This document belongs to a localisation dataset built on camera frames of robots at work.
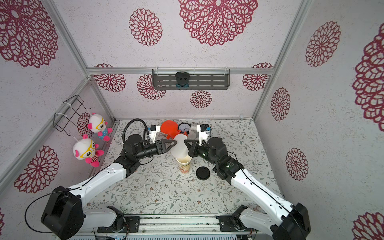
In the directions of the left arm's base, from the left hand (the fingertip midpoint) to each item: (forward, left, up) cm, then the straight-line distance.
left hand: (176, 144), depth 73 cm
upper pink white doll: (+20, +51, -8) cm, 56 cm away
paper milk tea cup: (-5, -3, -12) cm, 13 cm away
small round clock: (+32, -2, -25) cm, 41 cm away
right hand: (-1, -4, +5) cm, 6 cm away
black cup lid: (-4, -14, -25) cm, 29 cm away
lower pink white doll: (+1, +49, -6) cm, 49 cm away
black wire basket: (+19, +56, +7) cm, 59 cm away
